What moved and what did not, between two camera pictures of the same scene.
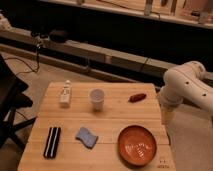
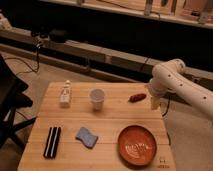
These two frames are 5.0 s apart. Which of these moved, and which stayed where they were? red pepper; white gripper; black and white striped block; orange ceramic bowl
Moved: white gripper
Stayed: red pepper; orange ceramic bowl; black and white striped block
